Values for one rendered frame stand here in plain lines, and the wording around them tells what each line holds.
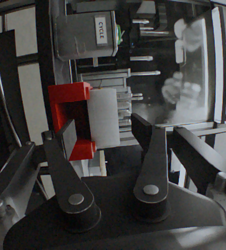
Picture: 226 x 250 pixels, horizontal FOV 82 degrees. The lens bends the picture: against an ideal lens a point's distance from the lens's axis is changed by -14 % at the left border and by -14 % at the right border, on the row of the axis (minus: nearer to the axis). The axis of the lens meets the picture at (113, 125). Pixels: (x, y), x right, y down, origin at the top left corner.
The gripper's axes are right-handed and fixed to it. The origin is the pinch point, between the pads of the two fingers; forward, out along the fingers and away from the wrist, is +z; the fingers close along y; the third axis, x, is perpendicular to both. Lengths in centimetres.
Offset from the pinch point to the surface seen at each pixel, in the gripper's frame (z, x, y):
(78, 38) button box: 10.4, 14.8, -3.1
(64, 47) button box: 10.4, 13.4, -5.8
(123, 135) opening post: 23.8, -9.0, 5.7
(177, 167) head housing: 40, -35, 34
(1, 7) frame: 23.8, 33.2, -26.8
